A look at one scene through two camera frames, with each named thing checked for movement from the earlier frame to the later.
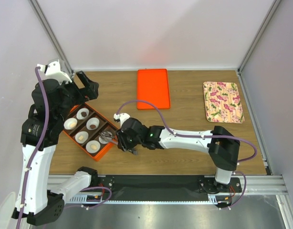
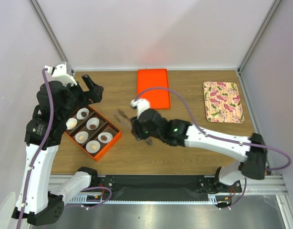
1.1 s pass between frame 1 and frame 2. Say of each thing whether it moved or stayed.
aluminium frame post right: stayed
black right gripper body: moved
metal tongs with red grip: moved
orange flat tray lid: stayed
